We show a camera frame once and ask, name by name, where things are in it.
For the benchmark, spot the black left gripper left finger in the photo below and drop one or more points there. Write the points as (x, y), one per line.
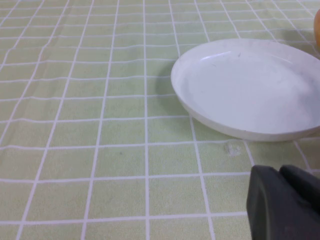
(270, 210)

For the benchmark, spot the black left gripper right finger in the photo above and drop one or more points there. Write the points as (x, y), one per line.
(302, 185)

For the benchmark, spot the orange yellow mango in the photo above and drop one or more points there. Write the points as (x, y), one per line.
(317, 27)

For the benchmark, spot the white round plate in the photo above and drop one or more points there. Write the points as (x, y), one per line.
(245, 95)

